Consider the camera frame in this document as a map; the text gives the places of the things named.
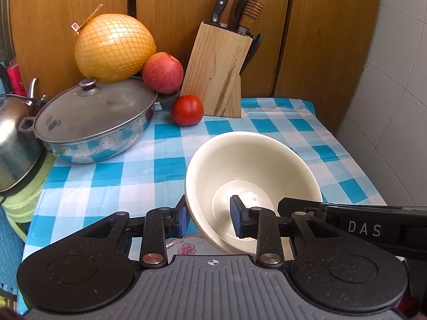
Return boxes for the black kitchen scissors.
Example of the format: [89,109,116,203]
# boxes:
[239,33,264,75]

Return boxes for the large pink floral deep plate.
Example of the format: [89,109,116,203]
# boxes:
[163,233,217,257]

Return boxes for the brown handle knife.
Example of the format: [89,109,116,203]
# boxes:
[219,0,241,29]

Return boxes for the stainless steel kettle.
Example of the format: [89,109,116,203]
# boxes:
[0,77,47,194]

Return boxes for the red tomato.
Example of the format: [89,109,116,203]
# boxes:
[171,95,204,126]

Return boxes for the black riveted handle knife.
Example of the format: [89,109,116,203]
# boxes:
[209,0,236,24]

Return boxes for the pomelo in yellow net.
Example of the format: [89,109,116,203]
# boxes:
[71,5,157,83]

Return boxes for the cream bowl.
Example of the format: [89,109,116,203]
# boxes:
[184,131,323,255]

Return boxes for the blue foam mat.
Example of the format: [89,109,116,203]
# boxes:
[0,207,30,294]

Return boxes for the blue white checkered tablecloth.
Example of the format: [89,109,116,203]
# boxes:
[22,97,389,310]

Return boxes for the glass pan lid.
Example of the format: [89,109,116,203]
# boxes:
[33,78,158,144]

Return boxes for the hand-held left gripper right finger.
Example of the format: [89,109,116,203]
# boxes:
[230,195,337,267]

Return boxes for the wooden knife block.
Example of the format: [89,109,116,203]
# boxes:
[180,21,253,119]

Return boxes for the red packet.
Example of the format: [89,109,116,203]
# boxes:
[7,58,27,97]

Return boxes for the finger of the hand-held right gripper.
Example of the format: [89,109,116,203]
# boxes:
[278,197,327,221]

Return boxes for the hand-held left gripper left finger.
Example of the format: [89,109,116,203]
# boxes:
[82,194,188,269]

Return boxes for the red apple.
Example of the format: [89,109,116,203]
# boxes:
[142,52,184,94]

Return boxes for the wooden grooved handle cleaver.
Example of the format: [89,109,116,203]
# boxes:
[238,0,269,38]

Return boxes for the light green plastic stool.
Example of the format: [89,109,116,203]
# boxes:
[0,151,57,241]

